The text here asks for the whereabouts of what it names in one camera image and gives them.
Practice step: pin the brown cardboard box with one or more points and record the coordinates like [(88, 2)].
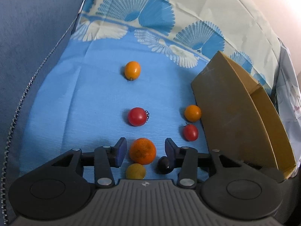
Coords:
[(225, 103)]

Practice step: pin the small red cherry tomato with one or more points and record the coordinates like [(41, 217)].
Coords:
[(191, 132)]

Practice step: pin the red tomato with stem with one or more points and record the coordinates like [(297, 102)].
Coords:
[(137, 116)]

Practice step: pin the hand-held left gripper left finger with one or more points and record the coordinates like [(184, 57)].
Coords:
[(121, 151)]

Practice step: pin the grey-blue zippered cushion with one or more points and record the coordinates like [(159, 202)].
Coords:
[(28, 40)]

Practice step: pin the yellow cherry tomato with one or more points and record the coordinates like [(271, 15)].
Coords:
[(135, 171)]

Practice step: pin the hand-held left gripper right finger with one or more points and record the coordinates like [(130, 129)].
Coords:
[(169, 151)]

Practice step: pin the white printed cloth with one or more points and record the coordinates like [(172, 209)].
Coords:
[(289, 98)]

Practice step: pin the blue fan-print cloth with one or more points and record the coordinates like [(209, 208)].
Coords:
[(94, 98)]

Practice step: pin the large orange mandarin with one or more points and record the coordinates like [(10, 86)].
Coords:
[(142, 151)]

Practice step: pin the orange cherry tomato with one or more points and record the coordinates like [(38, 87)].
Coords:
[(132, 70), (192, 113)]

